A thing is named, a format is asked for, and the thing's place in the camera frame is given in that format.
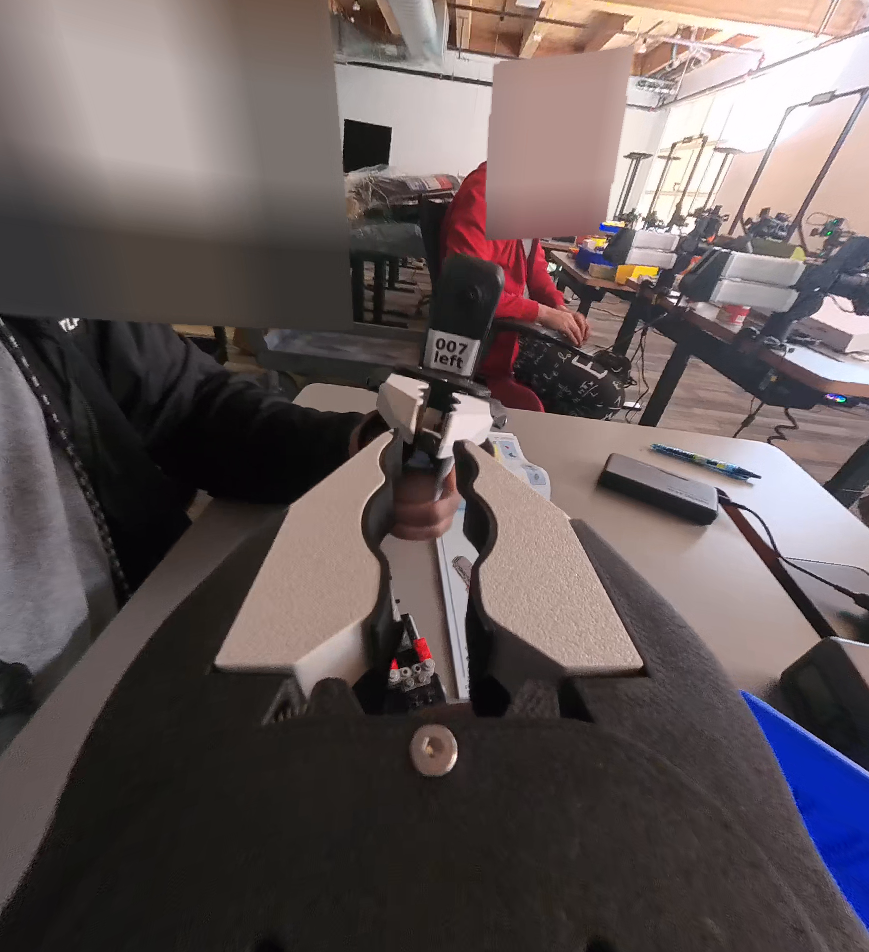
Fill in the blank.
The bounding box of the black cube device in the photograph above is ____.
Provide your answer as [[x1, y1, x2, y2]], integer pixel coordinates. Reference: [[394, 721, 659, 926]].
[[779, 636, 869, 793]]

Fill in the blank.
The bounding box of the black smartphone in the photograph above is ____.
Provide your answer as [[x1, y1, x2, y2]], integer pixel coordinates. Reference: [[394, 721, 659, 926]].
[[780, 556, 869, 622]]

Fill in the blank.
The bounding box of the black white drawstring cord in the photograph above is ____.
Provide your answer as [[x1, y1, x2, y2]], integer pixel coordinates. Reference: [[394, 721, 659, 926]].
[[0, 312, 134, 605]]

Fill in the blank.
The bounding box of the black office chair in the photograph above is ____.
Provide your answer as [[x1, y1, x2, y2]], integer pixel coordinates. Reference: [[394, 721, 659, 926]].
[[416, 195, 555, 395]]

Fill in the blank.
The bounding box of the person's grey sweatshirt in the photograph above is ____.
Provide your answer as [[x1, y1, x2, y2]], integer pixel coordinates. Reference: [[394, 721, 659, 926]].
[[0, 311, 124, 804]]

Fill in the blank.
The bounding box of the instruction booklet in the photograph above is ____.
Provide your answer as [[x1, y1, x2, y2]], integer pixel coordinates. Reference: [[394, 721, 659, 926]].
[[434, 430, 555, 702]]

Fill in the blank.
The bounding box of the partly built toy brick model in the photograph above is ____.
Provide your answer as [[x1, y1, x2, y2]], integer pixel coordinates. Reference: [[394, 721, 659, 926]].
[[384, 612, 449, 709]]

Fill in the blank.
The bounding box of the person's left hand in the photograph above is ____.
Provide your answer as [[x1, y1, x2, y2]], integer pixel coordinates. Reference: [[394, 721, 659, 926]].
[[388, 469, 467, 542]]

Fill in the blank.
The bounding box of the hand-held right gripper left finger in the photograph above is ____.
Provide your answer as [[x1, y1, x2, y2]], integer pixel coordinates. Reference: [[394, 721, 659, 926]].
[[213, 431, 404, 696]]

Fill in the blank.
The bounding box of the person's black jacket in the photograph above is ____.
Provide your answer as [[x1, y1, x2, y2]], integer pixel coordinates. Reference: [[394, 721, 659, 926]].
[[0, 316, 212, 603]]

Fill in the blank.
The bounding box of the black flat box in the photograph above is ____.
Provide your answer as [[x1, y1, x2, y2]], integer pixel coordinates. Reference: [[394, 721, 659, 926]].
[[597, 451, 720, 527]]

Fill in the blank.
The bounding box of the white flat box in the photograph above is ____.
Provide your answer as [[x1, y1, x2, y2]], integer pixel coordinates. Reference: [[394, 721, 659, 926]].
[[792, 305, 869, 354]]

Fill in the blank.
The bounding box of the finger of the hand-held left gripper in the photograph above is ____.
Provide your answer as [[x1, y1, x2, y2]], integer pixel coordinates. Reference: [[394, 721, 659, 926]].
[[433, 405, 498, 462], [375, 373, 432, 449]]

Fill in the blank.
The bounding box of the blue plastic bin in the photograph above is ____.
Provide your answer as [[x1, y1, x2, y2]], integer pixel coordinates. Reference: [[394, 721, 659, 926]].
[[740, 689, 869, 952]]

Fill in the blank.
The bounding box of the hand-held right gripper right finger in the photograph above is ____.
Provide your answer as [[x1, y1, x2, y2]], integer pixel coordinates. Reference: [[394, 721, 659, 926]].
[[453, 439, 645, 716]]

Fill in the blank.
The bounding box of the white storage box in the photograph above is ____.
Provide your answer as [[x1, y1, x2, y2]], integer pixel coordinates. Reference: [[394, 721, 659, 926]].
[[710, 249, 807, 313]]

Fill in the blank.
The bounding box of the long wooden work table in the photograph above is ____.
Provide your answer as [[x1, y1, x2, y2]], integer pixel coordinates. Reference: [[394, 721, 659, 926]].
[[554, 249, 869, 507]]

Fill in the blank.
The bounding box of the blue patterned pen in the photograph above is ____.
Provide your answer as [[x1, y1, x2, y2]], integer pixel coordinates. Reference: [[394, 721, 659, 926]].
[[649, 442, 763, 482]]

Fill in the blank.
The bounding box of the black wall screen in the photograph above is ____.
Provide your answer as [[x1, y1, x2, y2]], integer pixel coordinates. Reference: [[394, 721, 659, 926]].
[[342, 119, 394, 174]]

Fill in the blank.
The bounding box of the person's left forearm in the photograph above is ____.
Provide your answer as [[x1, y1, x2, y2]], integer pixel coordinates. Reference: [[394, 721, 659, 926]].
[[137, 320, 400, 508]]

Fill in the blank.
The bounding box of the black metal frame rig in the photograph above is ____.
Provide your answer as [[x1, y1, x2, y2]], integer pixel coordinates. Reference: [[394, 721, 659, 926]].
[[727, 86, 869, 240]]

